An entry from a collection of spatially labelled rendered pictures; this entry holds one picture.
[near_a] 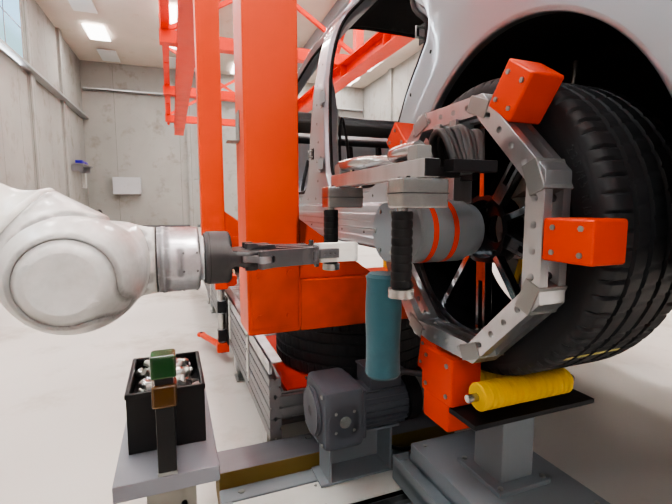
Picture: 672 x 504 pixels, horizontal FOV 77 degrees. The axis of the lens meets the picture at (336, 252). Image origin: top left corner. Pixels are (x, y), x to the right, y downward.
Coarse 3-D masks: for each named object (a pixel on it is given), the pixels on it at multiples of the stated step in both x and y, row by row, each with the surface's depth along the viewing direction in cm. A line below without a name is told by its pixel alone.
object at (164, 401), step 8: (152, 384) 70; (168, 384) 69; (176, 384) 70; (152, 392) 68; (160, 392) 69; (168, 392) 69; (176, 392) 70; (152, 400) 69; (160, 400) 69; (168, 400) 69; (176, 400) 70; (152, 408) 69; (160, 408) 69
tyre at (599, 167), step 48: (576, 96) 76; (624, 96) 84; (576, 144) 72; (624, 144) 71; (576, 192) 72; (624, 192) 68; (576, 288) 73; (624, 288) 71; (528, 336) 83; (576, 336) 74; (624, 336) 80
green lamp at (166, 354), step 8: (152, 352) 70; (160, 352) 70; (168, 352) 70; (152, 360) 68; (160, 360) 68; (168, 360) 69; (152, 368) 68; (160, 368) 68; (168, 368) 69; (152, 376) 68; (160, 376) 68; (168, 376) 69
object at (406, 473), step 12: (396, 456) 125; (408, 456) 126; (396, 468) 123; (408, 468) 122; (420, 468) 120; (396, 480) 123; (408, 480) 117; (420, 480) 116; (432, 480) 115; (408, 492) 117; (420, 492) 111; (432, 492) 112
